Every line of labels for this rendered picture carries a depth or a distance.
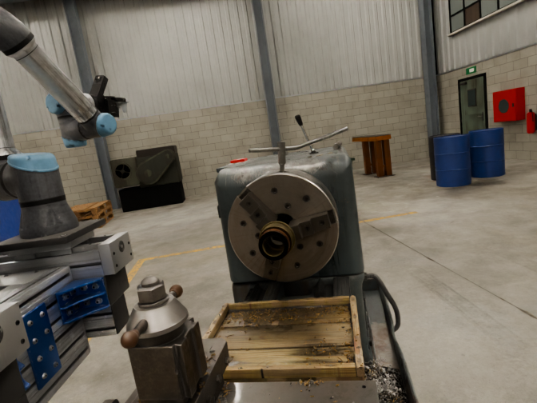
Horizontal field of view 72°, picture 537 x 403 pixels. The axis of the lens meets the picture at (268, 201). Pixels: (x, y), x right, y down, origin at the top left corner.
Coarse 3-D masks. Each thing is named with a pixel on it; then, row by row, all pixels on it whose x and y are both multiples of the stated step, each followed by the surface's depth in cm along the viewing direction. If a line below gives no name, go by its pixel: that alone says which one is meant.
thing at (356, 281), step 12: (360, 276) 118; (240, 288) 128; (252, 288) 127; (264, 288) 124; (288, 288) 123; (300, 288) 122; (360, 288) 120; (240, 300) 129; (360, 300) 120; (360, 312) 120; (360, 324) 121; (360, 336) 122; (372, 360) 124
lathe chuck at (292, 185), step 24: (264, 192) 102; (288, 192) 101; (312, 192) 100; (240, 216) 105; (336, 216) 103; (240, 240) 106; (312, 240) 103; (336, 240) 101; (264, 264) 106; (288, 264) 105; (312, 264) 104
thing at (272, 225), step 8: (272, 224) 93; (280, 224) 93; (264, 232) 92; (272, 232) 88; (280, 232) 89; (288, 232) 92; (264, 240) 89; (288, 240) 90; (264, 248) 90; (272, 248) 95; (280, 248) 95; (288, 248) 89; (264, 256) 90; (272, 256) 90; (280, 256) 89
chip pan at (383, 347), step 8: (368, 296) 174; (376, 296) 173; (368, 304) 166; (376, 304) 165; (368, 312) 159; (376, 312) 158; (376, 320) 152; (384, 320) 151; (368, 328) 147; (376, 328) 146; (384, 328) 145; (376, 336) 141; (384, 336) 140; (376, 344) 136; (384, 344) 135; (392, 344) 134; (376, 352) 131; (384, 352) 130; (392, 352) 130; (384, 360) 126; (392, 360) 125
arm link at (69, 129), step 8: (64, 120) 128; (72, 120) 129; (64, 128) 129; (72, 128) 127; (64, 136) 129; (72, 136) 129; (80, 136) 128; (64, 144) 131; (72, 144) 130; (80, 144) 131
